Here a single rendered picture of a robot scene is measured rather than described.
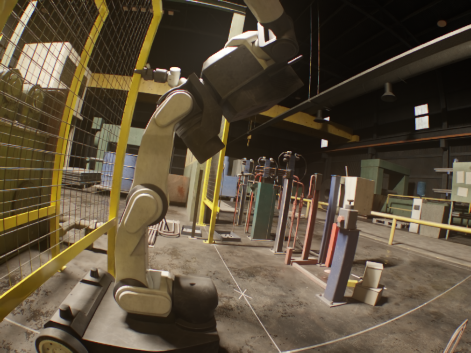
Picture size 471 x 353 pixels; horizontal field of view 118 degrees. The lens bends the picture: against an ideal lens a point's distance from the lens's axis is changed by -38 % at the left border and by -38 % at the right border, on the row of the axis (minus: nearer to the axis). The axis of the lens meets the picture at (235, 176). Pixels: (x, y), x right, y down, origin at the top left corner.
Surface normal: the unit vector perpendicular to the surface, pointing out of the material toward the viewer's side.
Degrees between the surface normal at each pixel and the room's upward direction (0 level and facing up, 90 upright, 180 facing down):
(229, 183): 90
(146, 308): 90
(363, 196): 90
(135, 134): 90
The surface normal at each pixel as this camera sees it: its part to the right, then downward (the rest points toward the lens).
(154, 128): 0.25, 0.01
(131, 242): -0.01, 0.37
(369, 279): -0.55, -0.10
